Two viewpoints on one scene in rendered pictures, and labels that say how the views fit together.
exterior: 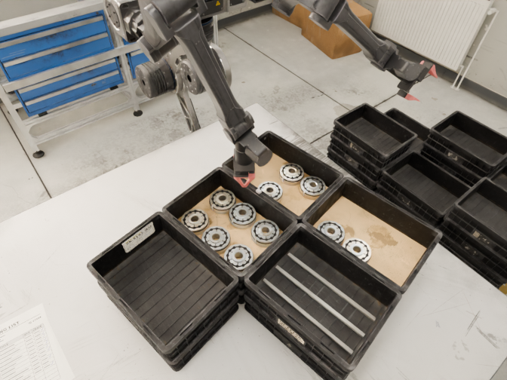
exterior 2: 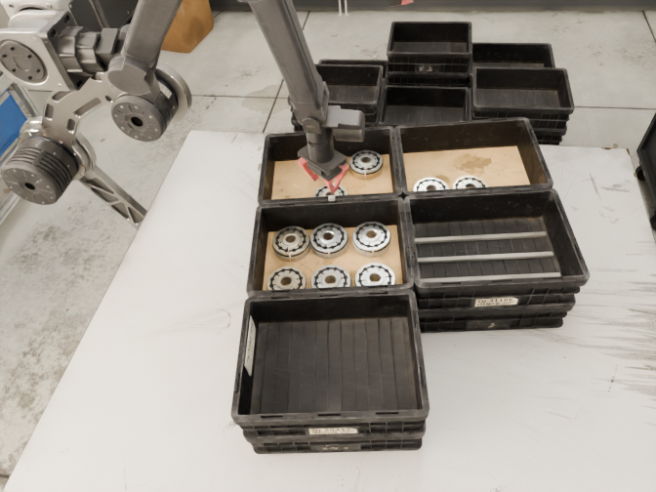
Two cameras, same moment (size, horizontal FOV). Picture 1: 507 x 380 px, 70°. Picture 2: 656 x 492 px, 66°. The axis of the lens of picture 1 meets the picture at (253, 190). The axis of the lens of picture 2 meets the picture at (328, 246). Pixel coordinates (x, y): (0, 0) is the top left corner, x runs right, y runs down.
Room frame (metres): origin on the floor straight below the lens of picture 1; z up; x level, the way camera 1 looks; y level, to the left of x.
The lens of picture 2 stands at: (0.09, 0.55, 1.92)
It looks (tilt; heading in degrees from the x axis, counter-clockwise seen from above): 51 degrees down; 326
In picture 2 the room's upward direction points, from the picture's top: 8 degrees counter-clockwise
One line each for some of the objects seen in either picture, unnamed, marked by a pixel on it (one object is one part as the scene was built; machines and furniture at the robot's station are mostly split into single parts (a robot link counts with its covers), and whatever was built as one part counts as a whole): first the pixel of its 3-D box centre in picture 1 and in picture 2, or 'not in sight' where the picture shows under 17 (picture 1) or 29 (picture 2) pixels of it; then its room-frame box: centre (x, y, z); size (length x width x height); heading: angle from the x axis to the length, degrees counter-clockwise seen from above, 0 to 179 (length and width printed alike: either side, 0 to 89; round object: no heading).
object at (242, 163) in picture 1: (244, 154); (320, 148); (0.81, 0.03, 1.17); 0.10 x 0.07 x 0.07; 4
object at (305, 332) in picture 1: (321, 288); (489, 237); (0.50, -0.22, 0.92); 0.40 x 0.30 x 0.02; 50
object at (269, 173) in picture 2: (281, 180); (330, 178); (0.98, -0.11, 0.87); 0.40 x 0.30 x 0.11; 50
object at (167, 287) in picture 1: (164, 280); (331, 363); (0.53, 0.28, 0.87); 0.40 x 0.30 x 0.11; 50
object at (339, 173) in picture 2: (244, 174); (329, 175); (0.79, 0.03, 1.10); 0.07 x 0.07 x 0.09; 4
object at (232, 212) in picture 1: (242, 212); (328, 237); (0.82, 0.04, 0.86); 0.10 x 0.10 x 0.01
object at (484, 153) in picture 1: (456, 163); (427, 77); (1.63, -1.27, 0.37); 0.40 x 0.30 x 0.45; 40
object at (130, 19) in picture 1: (140, 24); (85, 52); (1.07, 0.36, 1.45); 0.09 x 0.08 x 0.12; 130
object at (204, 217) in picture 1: (195, 219); (286, 282); (0.78, 0.22, 0.86); 0.10 x 0.10 x 0.01
